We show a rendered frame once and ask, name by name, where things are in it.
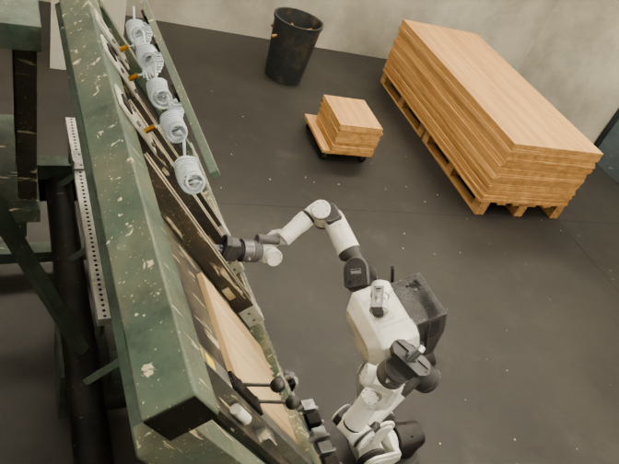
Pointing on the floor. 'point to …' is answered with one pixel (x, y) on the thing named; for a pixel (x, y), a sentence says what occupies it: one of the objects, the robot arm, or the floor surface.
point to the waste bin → (291, 44)
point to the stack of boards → (485, 121)
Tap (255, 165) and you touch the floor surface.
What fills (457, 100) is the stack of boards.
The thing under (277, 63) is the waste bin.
